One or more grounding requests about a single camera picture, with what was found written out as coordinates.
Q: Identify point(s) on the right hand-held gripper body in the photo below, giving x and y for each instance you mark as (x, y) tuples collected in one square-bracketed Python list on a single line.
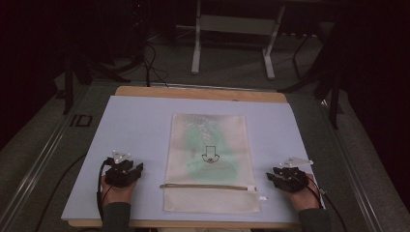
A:
[(292, 180)]

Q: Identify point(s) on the metal floor rail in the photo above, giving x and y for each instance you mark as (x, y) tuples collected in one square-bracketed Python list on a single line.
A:
[(30, 175), (357, 180)]

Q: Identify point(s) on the black metal stand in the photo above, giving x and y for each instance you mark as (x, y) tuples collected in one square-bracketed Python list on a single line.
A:
[(333, 96), (68, 87)]

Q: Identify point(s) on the person's left hand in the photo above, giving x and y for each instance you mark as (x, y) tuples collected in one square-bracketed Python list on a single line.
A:
[(117, 193)]

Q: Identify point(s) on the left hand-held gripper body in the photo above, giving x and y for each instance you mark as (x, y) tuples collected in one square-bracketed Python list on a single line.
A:
[(118, 175)]

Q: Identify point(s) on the cream mesh zipper bag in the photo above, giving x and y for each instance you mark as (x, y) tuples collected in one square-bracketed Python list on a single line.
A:
[(209, 199)]

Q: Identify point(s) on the white metal desk frame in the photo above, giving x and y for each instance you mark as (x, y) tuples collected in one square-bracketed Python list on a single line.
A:
[(233, 25)]

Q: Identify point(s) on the green garment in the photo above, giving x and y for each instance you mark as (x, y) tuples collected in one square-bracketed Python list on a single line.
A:
[(222, 170)]

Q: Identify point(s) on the lavender table mat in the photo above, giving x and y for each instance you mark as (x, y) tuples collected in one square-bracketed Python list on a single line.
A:
[(141, 129)]

